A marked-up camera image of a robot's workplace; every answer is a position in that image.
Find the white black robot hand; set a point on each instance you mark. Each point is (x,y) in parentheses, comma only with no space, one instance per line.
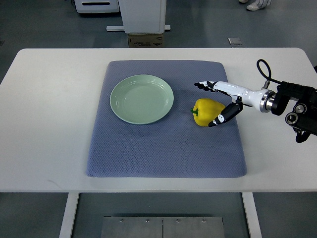
(241,96)

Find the yellow bell pepper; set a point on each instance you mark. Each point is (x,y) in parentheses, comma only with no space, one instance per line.
(206,110)

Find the grey floor outlet plate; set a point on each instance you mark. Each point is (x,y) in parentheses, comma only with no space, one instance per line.
(235,41)

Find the light green plate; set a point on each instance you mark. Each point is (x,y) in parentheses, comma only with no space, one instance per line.
(141,99)

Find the person in striped trousers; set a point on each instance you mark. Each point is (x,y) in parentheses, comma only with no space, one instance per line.
(258,4)

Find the blue textured mat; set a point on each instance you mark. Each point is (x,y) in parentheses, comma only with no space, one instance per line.
(174,146)

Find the right white table leg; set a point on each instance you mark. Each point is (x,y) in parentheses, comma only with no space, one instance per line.
(251,215)

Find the white table leg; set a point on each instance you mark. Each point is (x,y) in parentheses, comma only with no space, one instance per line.
(251,215)
(69,215)

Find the cardboard box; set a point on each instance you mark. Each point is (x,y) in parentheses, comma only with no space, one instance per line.
(146,40)

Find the white machine cabinet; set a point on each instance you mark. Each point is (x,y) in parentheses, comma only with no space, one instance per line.
(97,6)

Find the left white table leg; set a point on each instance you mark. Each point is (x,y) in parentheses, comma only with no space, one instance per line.
(69,215)

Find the white pedestal column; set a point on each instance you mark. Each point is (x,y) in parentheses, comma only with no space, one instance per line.
(142,17)

